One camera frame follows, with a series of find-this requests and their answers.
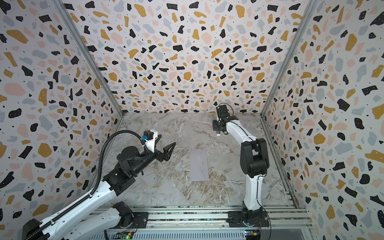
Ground lavender envelope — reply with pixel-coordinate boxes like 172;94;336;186
190;149;209;182

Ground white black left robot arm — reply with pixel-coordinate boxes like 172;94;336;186
22;130;176;240

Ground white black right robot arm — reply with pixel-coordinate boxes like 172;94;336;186
213;105;270;228

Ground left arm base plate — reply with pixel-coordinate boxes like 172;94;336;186
118;212;149;229

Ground black corrugated cable conduit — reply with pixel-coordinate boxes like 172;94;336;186
25;129;145;240

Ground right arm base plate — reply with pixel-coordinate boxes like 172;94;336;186
226;210;270;228

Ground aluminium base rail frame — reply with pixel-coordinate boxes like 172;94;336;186
87;206;317;240

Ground right aluminium corner post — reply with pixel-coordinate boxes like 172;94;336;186
259;0;320;118

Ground aluminium corner post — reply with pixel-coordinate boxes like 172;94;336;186
259;0;320;118
52;1;124;119

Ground left aluminium corner post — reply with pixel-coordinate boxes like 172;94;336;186
52;1;124;119

